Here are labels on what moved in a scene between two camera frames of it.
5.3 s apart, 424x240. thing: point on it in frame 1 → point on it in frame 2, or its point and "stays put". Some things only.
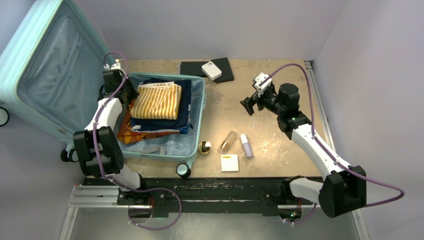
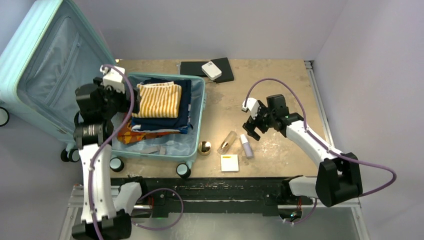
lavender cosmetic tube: (244, 141) stays put
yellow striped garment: (157, 101) stays put
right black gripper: (249, 102) → (262, 109)
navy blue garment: (183, 116) stays put
